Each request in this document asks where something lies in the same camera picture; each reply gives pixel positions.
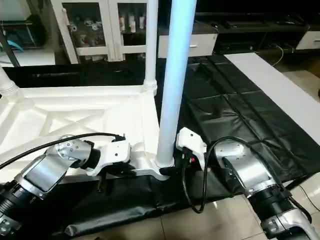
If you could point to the white plastic table top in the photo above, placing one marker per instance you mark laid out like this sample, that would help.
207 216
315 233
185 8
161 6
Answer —
75 115

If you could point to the white plastic table leg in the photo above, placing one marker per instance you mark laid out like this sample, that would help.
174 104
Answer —
172 75
151 45
7 85

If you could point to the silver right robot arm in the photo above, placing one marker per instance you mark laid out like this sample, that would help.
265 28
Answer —
250 175

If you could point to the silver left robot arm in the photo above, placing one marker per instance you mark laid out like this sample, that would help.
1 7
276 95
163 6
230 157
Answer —
45 172

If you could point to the black table mat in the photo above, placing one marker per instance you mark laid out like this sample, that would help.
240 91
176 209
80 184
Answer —
225 115

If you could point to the white flat board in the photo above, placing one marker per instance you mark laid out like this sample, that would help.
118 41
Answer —
280 95

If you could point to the white drawer unit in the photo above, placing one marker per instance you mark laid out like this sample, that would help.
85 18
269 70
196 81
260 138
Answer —
200 46

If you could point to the black metal table leg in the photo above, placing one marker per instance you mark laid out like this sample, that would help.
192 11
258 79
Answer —
302 182

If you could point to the dark TV stand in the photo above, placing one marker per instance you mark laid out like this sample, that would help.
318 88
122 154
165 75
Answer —
250 30

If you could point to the white glass door cabinet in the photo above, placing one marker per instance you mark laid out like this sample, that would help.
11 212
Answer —
95 27

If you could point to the blue plastic stool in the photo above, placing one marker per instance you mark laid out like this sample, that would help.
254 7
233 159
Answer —
10 46

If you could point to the small white side cabinet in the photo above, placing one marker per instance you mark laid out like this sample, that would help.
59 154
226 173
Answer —
309 40

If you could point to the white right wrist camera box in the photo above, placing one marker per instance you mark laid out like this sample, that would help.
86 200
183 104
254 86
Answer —
192 142

